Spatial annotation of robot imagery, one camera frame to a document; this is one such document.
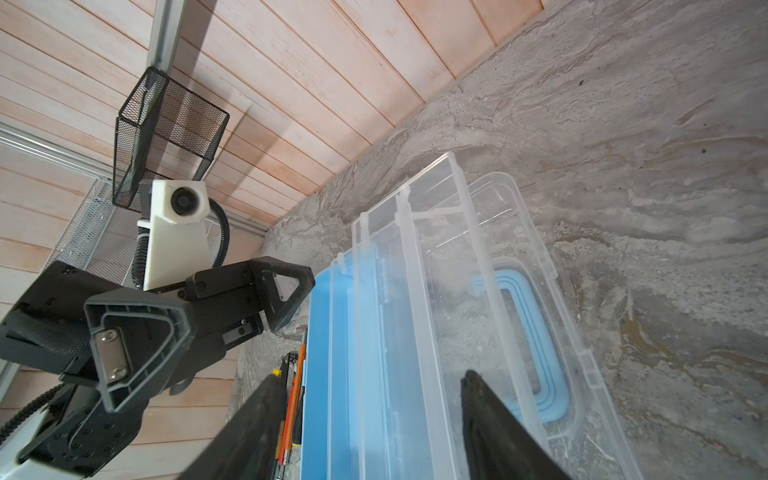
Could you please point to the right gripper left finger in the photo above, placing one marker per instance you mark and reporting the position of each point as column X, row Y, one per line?
column 245, row 448

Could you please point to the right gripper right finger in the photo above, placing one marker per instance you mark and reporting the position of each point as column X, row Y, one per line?
column 497, row 446

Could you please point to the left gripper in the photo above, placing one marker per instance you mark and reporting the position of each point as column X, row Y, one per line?
column 113, row 349

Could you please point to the blue plastic tool box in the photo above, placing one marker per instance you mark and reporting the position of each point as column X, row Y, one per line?
column 446, row 276

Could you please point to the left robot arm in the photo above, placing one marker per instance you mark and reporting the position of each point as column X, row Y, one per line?
column 115, row 348

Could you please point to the yellow black utility knife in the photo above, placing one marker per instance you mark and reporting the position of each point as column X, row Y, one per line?
column 287, row 370

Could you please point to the black mesh basket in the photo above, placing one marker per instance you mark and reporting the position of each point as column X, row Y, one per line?
column 159, row 116

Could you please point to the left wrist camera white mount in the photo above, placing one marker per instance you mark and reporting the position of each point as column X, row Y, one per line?
column 174, row 212

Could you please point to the white wire mesh shelf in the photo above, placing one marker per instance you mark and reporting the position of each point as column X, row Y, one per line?
column 105, row 240

